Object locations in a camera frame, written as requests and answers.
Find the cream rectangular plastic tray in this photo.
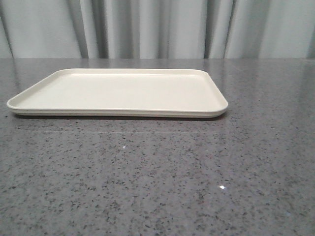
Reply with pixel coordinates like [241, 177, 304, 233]
[7, 68, 228, 118]

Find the pale grey pleated curtain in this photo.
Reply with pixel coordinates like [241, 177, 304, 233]
[0, 0, 315, 59]

